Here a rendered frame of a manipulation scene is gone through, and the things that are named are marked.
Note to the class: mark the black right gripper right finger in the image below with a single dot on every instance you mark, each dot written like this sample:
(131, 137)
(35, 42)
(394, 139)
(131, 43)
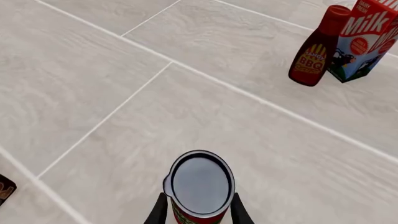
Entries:
(238, 213)

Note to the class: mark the red and white milk carton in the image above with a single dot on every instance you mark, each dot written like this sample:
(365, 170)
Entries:
(362, 39)

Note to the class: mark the red BBQ sauce bottle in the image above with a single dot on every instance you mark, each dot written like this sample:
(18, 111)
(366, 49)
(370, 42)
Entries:
(314, 56)

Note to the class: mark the dark brown printed box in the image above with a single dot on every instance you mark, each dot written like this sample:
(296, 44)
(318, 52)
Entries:
(4, 190)

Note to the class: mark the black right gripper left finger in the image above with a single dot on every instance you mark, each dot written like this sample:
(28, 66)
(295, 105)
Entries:
(158, 213)

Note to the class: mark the red tin with silver lid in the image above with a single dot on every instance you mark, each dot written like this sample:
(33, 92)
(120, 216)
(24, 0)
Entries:
(200, 184)

